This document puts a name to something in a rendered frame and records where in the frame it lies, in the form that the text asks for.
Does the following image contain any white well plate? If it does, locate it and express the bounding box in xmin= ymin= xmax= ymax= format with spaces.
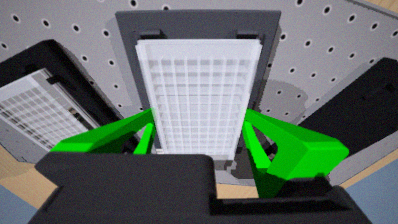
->
xmin=0 ymin=68 xmax=101 ymax=152
xmin=135 ymin=39 xmax=262 ymax=160

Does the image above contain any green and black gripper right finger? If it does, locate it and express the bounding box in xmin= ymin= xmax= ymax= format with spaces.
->
xmin=242 ymin=108 xmax=349 ymax=198

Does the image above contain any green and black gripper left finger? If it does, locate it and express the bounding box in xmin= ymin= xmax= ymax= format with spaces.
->
xmin=49 ymin=108 xmax=156 ymax=154

